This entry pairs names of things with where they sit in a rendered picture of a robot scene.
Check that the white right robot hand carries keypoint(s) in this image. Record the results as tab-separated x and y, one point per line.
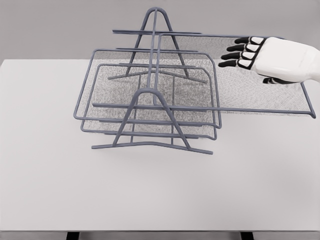
280	57

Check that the large grey mesh folder tray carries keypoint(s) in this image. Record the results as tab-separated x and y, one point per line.
250	96

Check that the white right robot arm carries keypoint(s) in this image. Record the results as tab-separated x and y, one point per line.
315	65

